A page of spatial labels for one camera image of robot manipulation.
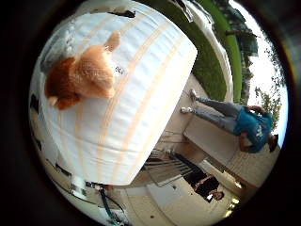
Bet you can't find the grey plush toy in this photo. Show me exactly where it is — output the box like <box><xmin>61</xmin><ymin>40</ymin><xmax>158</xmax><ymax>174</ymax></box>
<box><xmin>40</xmin><ymin>22</ymin><xmax>79</xmax><ymax>74</ymax></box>

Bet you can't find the seated person in black clothes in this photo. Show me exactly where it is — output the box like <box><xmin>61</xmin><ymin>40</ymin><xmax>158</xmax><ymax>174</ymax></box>
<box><xmin>171</xmin><ymin>153</ymin><xmax>226</xmax><ymax>202</ymax></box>

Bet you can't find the white striped tablecloth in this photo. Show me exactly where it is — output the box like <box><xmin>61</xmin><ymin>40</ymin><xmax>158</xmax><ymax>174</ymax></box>
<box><xmin>29</xmin><ymin>1</ymin><xmax>199</xmax><ymax>186</ymax></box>

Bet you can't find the person in blue shirt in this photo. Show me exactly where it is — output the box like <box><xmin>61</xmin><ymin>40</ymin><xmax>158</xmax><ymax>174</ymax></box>
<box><xmin>180</xmin><ymin>89</ymin><xmax>280</xmax><ymax>154</ymax></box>

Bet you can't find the black cable bundle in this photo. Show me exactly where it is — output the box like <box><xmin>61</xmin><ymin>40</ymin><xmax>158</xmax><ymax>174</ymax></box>
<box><xmin>170</xmin><ymin>0</ymin><xmax>196</xmax><ymax>24</ymax></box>

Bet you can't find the teal cable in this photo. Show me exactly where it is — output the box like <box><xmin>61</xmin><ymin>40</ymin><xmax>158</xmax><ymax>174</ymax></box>
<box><xmin>98</xmin><ymin>186</ymin><xmax>121</xmax><ymax>225</ymax></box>

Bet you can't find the light concrete bench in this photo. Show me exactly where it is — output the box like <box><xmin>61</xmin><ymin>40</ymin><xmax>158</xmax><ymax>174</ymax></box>
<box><xmin>182</xmin><ymin>115</ymin><xmax>243</xmax><ymax>168</ymax></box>

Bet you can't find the orange lion plush toy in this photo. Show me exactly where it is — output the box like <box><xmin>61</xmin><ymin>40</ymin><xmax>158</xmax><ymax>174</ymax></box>
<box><xmin>44</xmin><ymin>30</ymin><xmax>122</xmax><ymax>111</ymax></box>

